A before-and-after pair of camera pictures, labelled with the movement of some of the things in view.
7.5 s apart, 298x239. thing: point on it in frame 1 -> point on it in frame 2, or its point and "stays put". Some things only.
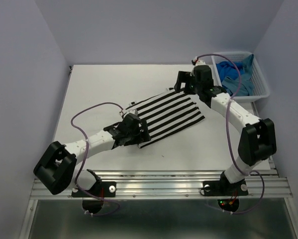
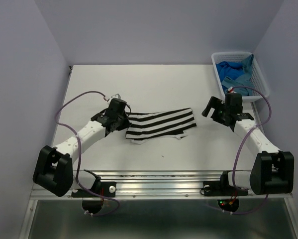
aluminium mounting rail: x=169 y=184 stays put
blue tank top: x=230 y=69 stays put
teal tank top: x=242 y=84 stays put
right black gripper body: x=190 y=86 -> x=220 y=111
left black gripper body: x=136 y=137 -> x=123 y=122
